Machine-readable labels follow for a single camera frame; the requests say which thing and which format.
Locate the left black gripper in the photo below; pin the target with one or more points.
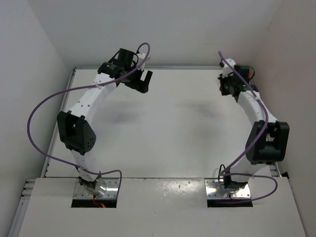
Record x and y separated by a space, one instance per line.
138 82

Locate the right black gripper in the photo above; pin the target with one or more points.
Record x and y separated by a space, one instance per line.
224 86

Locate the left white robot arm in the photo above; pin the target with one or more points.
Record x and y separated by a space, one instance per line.
75 125

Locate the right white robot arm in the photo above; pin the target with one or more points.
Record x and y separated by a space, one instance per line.
267 140

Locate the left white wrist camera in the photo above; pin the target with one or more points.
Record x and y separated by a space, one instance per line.
143 58

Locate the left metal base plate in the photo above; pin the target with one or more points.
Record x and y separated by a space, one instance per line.
108 188

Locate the metal base plate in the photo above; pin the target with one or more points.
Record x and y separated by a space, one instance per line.
215 190
108 188

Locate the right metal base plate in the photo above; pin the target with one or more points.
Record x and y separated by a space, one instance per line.
215 190

